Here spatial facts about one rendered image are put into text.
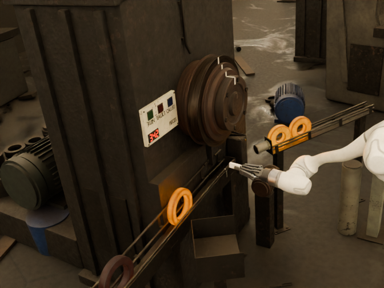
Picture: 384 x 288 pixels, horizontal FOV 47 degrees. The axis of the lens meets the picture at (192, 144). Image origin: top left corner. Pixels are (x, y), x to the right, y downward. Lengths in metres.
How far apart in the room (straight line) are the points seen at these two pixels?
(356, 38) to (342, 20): 0.23
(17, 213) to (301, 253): 1.95
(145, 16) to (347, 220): 1.88
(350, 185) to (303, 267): 0.58
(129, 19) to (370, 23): 3.21
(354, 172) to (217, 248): 1.14
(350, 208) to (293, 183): 0.83
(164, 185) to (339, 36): 3.15
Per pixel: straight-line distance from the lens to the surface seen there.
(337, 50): 4.91
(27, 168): 3.00
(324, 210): 3.36
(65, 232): 2.99
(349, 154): 2.10
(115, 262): 1.83
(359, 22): 4.74
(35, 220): 3.17
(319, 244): 3.05
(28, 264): 3.25
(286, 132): 2.78
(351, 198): 2.97
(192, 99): 2.08
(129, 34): 1.85
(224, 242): 2.11
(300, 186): 2.25
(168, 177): 2.13
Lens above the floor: 1.97
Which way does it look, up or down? 27 degrees down
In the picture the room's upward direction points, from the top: 6 degrees counter-clockwise
